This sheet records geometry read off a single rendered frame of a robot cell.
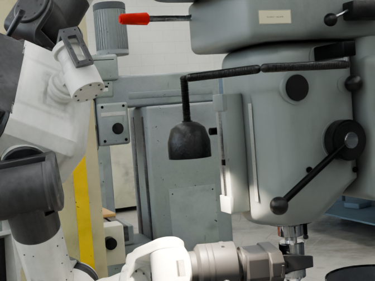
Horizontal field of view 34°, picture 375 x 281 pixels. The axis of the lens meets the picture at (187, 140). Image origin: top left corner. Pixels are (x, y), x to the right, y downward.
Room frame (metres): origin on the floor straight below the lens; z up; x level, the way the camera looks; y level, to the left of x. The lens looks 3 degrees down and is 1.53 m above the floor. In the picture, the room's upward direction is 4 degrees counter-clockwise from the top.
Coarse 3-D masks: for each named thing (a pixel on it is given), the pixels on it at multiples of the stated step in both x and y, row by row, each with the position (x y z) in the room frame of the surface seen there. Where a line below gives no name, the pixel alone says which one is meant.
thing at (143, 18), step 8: (120, 16) 1.12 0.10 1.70; (128, 16) 1.12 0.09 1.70; (136, 16) 1.13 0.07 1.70; (144, 16) 1.13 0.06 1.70; (152, 16) 1.15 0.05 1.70; (160, 16) 1.15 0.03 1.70; (168, 16) 1.16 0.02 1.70; (176, 16) 1.16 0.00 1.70; (184, 16) 1.17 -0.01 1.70; (128, 24) 1.13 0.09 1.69; (136, 24) 1.13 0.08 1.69; (144, 24) 1.14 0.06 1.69
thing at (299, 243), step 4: (280, 240) 1.15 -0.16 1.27; (284, 240) 1.14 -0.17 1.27; (300, 240) 1.13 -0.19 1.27; (280, 244) 1.13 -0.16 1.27; (284, 244) 1.12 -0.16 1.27; (288, 244) 1.12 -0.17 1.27; (292, 244) 1.11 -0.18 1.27; (296, 244) 1.11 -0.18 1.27; (300, 244) 1.12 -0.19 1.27; (284, 248) 1.12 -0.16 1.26; (288, 248) 1.11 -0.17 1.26; (292, 248) 1.11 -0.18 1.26; (296, 248) 1.11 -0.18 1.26
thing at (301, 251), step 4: (280, 248) 1.13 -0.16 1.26; (300, 248) 1.12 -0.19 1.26; (284, 252) 1.12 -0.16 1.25; (288, 252) 1.11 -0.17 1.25; (292, 252) 1.11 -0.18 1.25; (296, 252) 1.11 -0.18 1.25; (300, 252) 1.12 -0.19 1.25; (304, 252) 1.13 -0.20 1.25; (292, 272) 1.11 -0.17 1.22; (296, 272) 1.11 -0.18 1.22; (300, 272) 1.11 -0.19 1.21; (304, 272) 1.12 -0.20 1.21; (288, 276) 1.12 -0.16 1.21; (292, 276) 1.11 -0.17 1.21; (296, 276) 1.11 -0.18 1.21; (300, 276) 1.11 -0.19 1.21; (304, 276) 1.12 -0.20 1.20
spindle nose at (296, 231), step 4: (280, 228) 1.12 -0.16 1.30; (284, 228) 1.12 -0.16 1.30; (288, 228) 1.11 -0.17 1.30; (292, 228) 1.11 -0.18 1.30; (296, 228) 1.11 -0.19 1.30; (300, 228) 1.12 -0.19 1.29; (280, 232) 1.12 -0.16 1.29; (284, 232) 1.12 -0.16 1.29; (288, 232) 1.11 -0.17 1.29; (292, 232) 1.11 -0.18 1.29; (296, 232) 1.11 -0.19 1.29; (300, 232) 1.12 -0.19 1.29; (280, 236) 1.12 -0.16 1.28; (284, 236) 1.12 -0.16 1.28; (288, 236) 1.11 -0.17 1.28; (292, 236) 1.11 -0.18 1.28; (296, 236) 1.11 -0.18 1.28
